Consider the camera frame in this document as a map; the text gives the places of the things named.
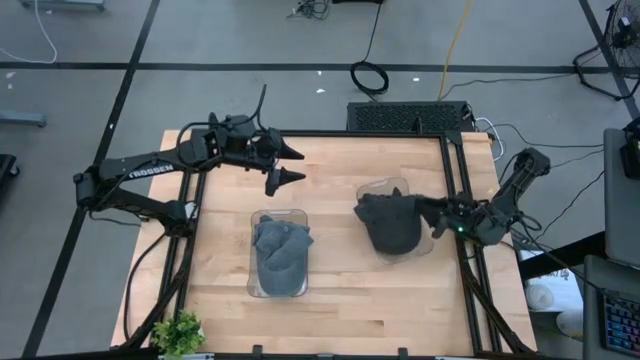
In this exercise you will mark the black aluminium table frame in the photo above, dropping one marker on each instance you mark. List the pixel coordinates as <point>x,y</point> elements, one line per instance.
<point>325,134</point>

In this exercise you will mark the black perforated computer case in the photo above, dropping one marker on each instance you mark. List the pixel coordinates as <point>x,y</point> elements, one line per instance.
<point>400,117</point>

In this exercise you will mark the white roll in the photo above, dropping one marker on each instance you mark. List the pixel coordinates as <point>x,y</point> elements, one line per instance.
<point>570,324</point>
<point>540,297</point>

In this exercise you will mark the black desk device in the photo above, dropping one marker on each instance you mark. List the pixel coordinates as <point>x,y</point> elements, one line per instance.
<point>631,155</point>

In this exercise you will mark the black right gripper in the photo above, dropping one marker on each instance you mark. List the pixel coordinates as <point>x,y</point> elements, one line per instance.
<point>465,217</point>

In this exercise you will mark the grey fabric cap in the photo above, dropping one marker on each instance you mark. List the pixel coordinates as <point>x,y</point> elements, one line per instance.
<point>280,245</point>
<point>282,282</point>

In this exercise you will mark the small green potted plant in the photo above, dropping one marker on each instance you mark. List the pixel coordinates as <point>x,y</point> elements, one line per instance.
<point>177,335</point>

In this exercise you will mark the black floor fan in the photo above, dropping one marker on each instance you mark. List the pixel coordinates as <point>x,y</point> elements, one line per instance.
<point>625,30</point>

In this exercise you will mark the backlit computer keyboard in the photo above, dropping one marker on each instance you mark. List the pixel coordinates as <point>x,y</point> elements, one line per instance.
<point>622,325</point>

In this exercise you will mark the white printed paper box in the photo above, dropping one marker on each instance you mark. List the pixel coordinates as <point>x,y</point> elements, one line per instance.
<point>565,285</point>

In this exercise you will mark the grey desk surface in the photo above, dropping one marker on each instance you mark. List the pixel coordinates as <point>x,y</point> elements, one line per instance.
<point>622,225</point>

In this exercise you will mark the grey keyboard desk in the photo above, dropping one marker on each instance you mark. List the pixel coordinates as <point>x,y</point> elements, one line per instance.
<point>595,310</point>

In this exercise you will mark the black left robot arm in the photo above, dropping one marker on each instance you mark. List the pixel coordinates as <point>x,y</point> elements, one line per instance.
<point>145,170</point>

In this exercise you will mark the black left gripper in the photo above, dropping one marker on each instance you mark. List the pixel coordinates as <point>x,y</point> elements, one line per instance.
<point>250,147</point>

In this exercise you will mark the clear plastic tray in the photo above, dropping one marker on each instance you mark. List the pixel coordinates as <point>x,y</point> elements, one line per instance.
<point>262,216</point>
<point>380,186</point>

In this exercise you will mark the grey furniture foot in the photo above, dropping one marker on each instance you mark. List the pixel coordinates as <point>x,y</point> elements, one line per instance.
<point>22,119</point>
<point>65,4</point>

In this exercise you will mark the black floor item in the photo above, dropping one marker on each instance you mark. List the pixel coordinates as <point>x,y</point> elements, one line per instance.
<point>7,167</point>

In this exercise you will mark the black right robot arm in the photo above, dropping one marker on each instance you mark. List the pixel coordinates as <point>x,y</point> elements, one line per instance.
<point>520,185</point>

